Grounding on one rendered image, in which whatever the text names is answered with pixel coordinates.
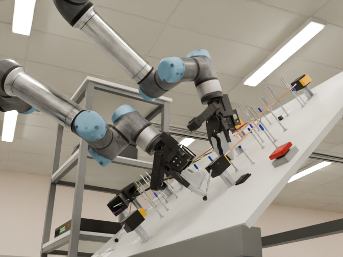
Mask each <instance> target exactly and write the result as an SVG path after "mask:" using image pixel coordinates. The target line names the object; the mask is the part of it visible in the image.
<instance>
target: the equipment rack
mask: <svg viewBox="0 0 343 257"><path fill-rule="evenodd" d="M70 100H72V101H74V102H75V103H77V104H79V105H80V106H82V107H83V108H85V109H86V110H89V111H95V112H97V113H98V114H99V115H101V116H102V117H103V119H104V120H105V122H106V123H107V124H111V125H114V124H113V122H112V120H111V118H112V115H113V114H114V113H115V111H116V110H117V109H118V108H119V107H120V106H122V105H129V106H131V107H132V108H133V109H134V110H136V111H138V112H139V114H140V115H141V116H143V117H144V118H145V119H146V120H147V121H148V122H150V121H151V120H152V119H153V118H155V117H156V116H157V115H158V114H160V113H161V133H163V132H169V104H170V103H171V102H172V98H168V97H164V96H161V97H160V98H157V99H155V100H153V101H147V100H145V99H143V98H142V97H141V96H140V93H139V92H138V89H134V88H131V87H127V86H123V85H120V84H116V83H112V82H109V81H104V80H101V79H97V78H93V77H91V76H87V77H86V79H85V80H84V81H83V83H82V84H81V85H80V87H79V88H78V89H77V91H76V92H75V93H74V95H73V96H72V98H71V99H70ZM63 129H64V126H62V125H60V124H59V123H57V131H56V138H55V146H54V154H53V161H52V169H51V177H50V184H49V189H48V197H47V204H46V212H45V220H44V227H43V235H42V242H41V250H40V257H47V255H48V254H51V255H63V256H67V257H92V256H93V255H94V253H96V252H97V251H98V250H99V249H100V248H101V247H102V246H103V245H105V244H106V243H107V242H108V241H109V240H110V239H111V238H112V237H113V236H114V235H113V234H104V233H95V232H86V231H81V230H80V224H81V213H82V203H83V193H84V190H90V191H97V192H104V193H110V194H117V193H118V192H119V191H121V190H122V189H123V188H124V187H125V186H127V185H129V184H130V183H132V182H136V183H137V184H139V182H140V183H141V184H142V185H144V184H146V182H147V183H148V182H149V181H151V179H150V178H149V177H148V175H147V174H149V176H150V177H151V176H152V168H153V163H151V162H146V161H141V160H136V159H130V158H125V157H120V156H117V157H116V158H115V160H114V161H112V162H111V163H110V164H109V165H108V166H106V167H102V166H101V165H100V164H99V163H98V162H97V161H96V160H95V159H94V158H93V157H92V156H91V155H90V154H89V153H88V143H87V142H86V141H85V140H83V139H82V138H80V147H79V149H78V150H77V151H76V152H75V153H74V154H73V155H72V156H71V157H70V158H69V159H68V160H67V161H66V162H65V163H64V164H63V165H62V166H61V167H60V168H59V161H60V153H61V145H62V137H63ZM146 172H147V174H146ZM141 175H142V177H143V178H144V179H145V181H146V182H145V181H144V180H143V178H142V177H141ZM146 177H147V178H148V180H149V181H148V180H147V179H146ZM60 180H61V181H60ZM66 181H67V182H66ZM138 181H139V182H138ZM72 182H74V183H72ZM85 184H86V185H85ZM141 184H139V187H140V186H141ZM56 185H58V186H65V187H71V188H75V194H74V199H73V209H72V218H71V227H70V230H69V231H67V232H65V233H63V234H62V235H60V236H58V237H56V238H54V239H52V240H51V241H50V233H51V225H52V217H53V209H54V201H55V193H56ZM91 185H93V186H91ZM97 186H99V187H97ZM104 187H106V188H104ZM110 188H112V189H110ZM117 189H118V190H117ZM65 250H66V251H65ZM88 252H89V253H88Z"/></svg>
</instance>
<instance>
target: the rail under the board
mask: <svg viewBox="0 0 343 257"><path fill-rule="evenodd" d="M129 257H262V243H261V228H259V227H254V226H252V227H250V228H249V227H248V226H246V225H239V226H235V227H231V228H228V229H224V230H220V231H218V232H214V233H211V234H207V235H204V236H200V237H197V238H193V239H190V240H186V241H183V242H179V243H176V244H172V245H168V246H164V247H161V248H157V249H154V250H150V251H147V252H143V253H140V254H136V255H133V256H129Z"/></svg>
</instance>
